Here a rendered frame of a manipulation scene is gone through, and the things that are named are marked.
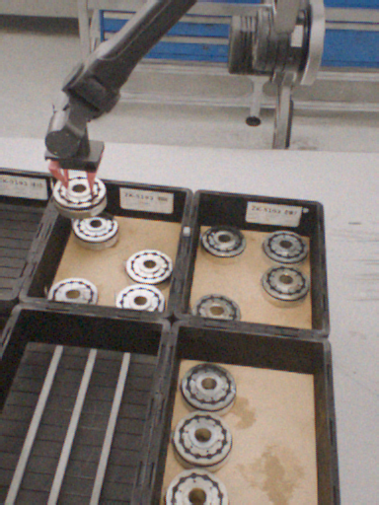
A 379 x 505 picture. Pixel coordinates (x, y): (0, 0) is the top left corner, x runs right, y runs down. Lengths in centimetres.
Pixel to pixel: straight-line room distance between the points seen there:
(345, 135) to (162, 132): 93
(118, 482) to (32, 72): 298
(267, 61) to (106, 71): 61
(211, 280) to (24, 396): 47
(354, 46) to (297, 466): 245
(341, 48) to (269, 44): 172
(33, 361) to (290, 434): 51
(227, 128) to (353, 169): 145
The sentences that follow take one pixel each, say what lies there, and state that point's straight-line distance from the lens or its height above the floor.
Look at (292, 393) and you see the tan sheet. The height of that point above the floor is 83.
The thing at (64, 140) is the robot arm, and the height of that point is 123.
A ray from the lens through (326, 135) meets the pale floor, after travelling 348.
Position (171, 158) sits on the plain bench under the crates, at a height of 70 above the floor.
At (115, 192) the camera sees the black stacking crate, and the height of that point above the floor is 90.
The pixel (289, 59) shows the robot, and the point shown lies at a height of 112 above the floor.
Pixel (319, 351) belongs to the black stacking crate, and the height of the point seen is 90.
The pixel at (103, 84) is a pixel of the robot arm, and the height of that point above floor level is 130.
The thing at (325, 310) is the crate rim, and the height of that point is 92.
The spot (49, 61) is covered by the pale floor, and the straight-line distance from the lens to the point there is 398.
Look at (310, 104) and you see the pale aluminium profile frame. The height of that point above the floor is 13.
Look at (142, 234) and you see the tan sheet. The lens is 156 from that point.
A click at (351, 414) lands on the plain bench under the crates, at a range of 146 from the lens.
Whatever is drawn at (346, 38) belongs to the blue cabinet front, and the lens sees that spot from 334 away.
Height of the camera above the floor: 189
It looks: 45 degrees down
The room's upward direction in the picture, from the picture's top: 4 degrees clockwise
